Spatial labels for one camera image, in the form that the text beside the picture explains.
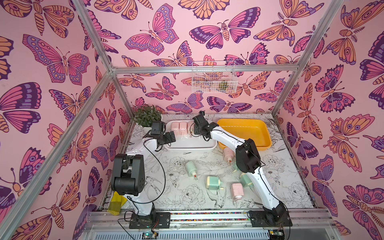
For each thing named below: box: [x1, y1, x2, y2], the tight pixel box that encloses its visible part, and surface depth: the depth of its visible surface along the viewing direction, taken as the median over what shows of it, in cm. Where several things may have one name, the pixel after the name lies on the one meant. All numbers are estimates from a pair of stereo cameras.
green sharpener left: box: [185, 161, 197, 178], surface depth 85 cm
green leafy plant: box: [134, 104, 162, 128], surface depth 97 cm
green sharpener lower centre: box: [206, 176, 224, 190], surface depth 81 cm
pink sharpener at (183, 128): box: [179, 121, 188, 135], surface depth 105 cm
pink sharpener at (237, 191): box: [231, 183, 244, 200], surface depth 78 cm
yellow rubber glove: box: [107, 191, 128, 216], surface depth 79 cm
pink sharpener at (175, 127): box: [171, 121, 180, 134], surface depth 105 cm
